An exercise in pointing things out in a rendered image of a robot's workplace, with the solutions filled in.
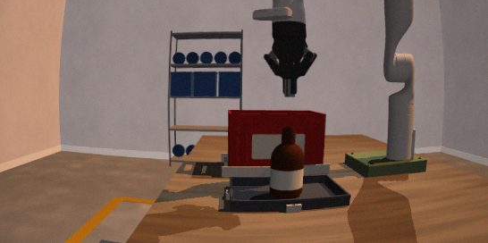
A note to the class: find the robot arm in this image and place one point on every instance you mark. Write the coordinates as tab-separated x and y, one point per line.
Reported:
398	15

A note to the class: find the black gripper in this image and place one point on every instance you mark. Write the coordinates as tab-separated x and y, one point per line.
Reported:
291	34

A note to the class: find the red bottle crate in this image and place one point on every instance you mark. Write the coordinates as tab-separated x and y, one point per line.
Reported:
254	134

